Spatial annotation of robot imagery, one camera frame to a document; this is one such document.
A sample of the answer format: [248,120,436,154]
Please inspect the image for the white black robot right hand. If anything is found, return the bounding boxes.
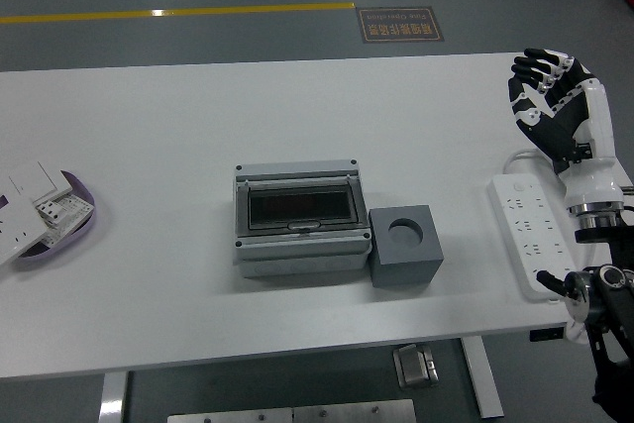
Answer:
[507,48,625,210]

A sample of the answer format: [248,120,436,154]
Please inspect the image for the grey box with clear lid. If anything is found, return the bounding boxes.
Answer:
[232,159,372,279]

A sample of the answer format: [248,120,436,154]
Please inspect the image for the black table control box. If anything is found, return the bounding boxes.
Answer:
[528,326,568,344]

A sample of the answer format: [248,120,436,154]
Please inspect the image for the grey cube with round hole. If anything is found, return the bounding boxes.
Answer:
[368,203,445,289]

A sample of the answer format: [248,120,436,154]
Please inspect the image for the silver metal floor box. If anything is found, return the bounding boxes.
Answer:
[392,343,441,389]

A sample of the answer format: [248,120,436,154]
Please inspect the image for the white power strip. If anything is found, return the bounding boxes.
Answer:
[487,170,579,303]

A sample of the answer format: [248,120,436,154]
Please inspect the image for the white table leg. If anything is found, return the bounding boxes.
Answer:
[97,371,130,423]
[460,336,505,419]

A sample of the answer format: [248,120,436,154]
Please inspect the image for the yellow floor tape line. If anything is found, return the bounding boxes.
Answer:
[0,1,357,26]

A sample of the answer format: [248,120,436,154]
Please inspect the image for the purple tray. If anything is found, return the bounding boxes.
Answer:
[10,169,96,271]

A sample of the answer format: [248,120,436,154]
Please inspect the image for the white perforated panel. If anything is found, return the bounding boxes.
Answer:
[47,193,95,249]

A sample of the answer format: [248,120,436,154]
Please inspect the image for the small white socket module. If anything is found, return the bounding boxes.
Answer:
[36,198,68,227]

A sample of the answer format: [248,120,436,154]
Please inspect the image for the large white socket panel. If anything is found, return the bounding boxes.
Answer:
[0,193,52,266]

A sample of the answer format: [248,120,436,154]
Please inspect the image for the flat metal base plate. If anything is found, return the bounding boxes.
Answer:
[166,398,417,423]

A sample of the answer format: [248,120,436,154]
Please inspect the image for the white switch panel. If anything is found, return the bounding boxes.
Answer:
[8,160,73,204]

